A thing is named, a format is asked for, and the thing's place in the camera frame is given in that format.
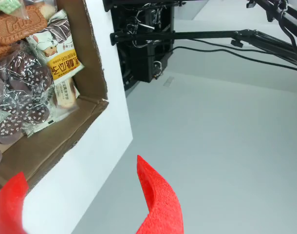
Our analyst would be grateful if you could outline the chocolate sprinkle cookies bag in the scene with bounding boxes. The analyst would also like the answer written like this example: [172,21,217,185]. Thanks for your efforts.
[0,40,55,146]

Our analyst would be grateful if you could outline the yellow label snack packet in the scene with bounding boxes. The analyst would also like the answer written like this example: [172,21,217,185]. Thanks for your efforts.
[25,9,85,82]

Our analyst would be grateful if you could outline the white cookie snack packet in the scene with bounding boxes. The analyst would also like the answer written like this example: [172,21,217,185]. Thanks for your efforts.
[21,77,80,138]

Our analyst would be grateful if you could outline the pastel marshmallow bag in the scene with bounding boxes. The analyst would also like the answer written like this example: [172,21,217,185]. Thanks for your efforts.
[0,0,22,15]

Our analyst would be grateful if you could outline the black stand cable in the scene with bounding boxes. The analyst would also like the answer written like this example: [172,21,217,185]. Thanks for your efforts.
[174,38,297,56]
[171,46,297,73]

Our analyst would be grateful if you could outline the brown cardboard box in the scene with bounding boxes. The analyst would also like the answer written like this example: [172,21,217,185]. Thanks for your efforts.
[0,0,110,198]

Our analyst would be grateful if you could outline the black camera stand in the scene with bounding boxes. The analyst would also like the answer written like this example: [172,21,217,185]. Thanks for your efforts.
[102,0,297,44]
[110,28,297,72]

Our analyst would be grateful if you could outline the brown Lotus biscuit pack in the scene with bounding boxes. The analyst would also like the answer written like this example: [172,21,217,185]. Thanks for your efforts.
[0,4,49,65]

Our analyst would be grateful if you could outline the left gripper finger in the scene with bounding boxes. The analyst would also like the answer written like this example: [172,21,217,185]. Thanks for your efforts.
[0,171,29,234]
[136,155,185,234]

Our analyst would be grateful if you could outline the black equipment cart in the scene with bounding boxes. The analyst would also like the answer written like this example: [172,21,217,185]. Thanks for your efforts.
[103,0,176,92]

